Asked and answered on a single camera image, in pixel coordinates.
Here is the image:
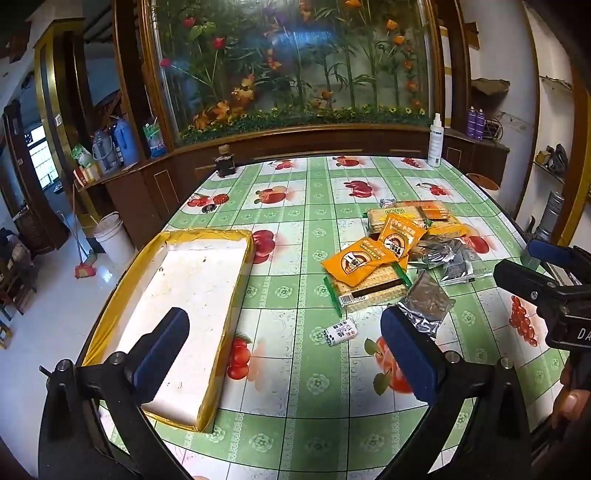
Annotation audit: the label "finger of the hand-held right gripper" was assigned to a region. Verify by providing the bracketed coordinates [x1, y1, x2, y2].
[526, 239, 591, 283]
[492, 259, 571, 308]

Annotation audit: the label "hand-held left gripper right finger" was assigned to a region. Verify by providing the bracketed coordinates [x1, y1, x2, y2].
[379, 305, 534, 480]

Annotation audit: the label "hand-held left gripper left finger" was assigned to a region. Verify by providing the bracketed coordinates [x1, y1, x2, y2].
[38, 307, 218, 480]

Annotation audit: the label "yellow plastic bag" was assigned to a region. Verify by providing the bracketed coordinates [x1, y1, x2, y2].
[82, 227, 256, 432]

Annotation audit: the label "clear cracker pack green ends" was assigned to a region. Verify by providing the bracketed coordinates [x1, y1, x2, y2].
[325, 261, 411, 317]
[367, 207, 432, 238]

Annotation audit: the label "orange snack packet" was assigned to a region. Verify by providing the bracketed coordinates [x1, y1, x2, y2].
[322, 236, 398, 289]
[379, 213, 428, 271]

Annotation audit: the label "orange biscuit packet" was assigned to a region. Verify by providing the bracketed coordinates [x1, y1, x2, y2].
[406, 200, 451, 222]

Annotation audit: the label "person's right hand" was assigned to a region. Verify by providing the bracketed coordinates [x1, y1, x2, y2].
[551, 357, 591, 431]

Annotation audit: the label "grey metal cylinder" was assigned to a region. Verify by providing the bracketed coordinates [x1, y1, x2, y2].
[538, 190, 565, 243]

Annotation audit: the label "silver foil packet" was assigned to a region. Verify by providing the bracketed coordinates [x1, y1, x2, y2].
[399, 270, 455, 340]
[418, 236, 465, 269]
[438, 247, 492, 287]

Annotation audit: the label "yellow-green biscuit pack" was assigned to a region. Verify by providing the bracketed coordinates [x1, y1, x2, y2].
[427, 216, 469, 238]

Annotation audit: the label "round orange stool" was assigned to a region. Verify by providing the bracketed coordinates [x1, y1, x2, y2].
[466, 173, 500, 191]

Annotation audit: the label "red broom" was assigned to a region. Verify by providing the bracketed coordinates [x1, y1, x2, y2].
[58, 210, 97, 280]

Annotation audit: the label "white plastic bucket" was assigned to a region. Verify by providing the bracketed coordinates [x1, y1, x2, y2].
[93, 212, 136, 265]

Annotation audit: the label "green fruit-print tablecloth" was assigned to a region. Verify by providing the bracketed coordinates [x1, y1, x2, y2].
[76, 154, 573, 480]

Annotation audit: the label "white spray bottle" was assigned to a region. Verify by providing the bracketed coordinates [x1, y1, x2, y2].
[427, 112, 445, 168]

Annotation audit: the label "brown wooden cabinet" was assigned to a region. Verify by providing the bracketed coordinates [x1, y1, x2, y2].
[74, 124, 511, 259]

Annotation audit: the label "orange carton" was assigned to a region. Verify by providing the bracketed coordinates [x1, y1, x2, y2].
[74, 164, 102, 185]

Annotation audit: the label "dark glass jar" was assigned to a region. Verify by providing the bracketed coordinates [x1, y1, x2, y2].
[215, 144, 237, 178]

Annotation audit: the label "grey kettle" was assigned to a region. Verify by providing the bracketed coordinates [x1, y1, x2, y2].
[91, 130, 118, 174]

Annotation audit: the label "clear water bottle blue label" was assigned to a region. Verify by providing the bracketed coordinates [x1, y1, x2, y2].
[143, 121, 167, 158]

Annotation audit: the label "green plastic bag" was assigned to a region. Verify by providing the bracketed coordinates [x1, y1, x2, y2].
[70, 144, 95, 169]

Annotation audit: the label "blue thermos flask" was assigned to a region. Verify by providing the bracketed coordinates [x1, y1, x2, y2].
[112, 116, 139, 166]

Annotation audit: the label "barred window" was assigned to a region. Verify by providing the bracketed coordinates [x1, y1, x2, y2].
[28, 124, 54, 185]

